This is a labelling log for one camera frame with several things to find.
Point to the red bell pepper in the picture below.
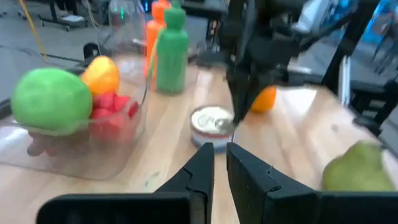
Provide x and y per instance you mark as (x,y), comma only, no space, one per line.
(109,105)

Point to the yellow orange mango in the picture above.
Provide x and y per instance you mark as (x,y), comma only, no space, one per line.
(101,74)

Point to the narrow clear plastic bin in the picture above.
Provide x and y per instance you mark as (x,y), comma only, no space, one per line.
(62,165)

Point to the orange squeeze bottle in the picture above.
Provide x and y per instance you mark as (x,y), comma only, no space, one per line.
(152,34)

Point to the silver tin can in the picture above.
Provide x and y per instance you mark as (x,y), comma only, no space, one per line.
(208,121)

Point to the green apple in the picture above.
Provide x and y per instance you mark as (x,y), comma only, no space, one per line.
(49,99)

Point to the green pear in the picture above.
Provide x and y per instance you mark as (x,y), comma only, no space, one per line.
(357,171)

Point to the wide clear plastic bin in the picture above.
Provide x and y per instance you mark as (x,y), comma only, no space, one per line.
(194,74)

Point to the green squeeze bottle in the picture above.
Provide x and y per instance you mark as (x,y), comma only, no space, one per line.
(172,56)

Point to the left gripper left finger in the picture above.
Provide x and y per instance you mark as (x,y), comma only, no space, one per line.
(186,202)

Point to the black aluminium table frame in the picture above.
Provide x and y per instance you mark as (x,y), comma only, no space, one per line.
(343,56)

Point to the clear water bottle white cap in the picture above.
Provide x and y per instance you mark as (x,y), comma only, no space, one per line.
(127,31)

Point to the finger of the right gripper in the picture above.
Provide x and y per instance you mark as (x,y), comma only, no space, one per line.
(238,96)
(253,93)

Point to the orange fruit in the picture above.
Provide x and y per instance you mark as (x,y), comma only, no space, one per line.
(265,101)

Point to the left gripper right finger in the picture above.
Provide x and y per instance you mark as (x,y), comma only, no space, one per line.
(264,202)

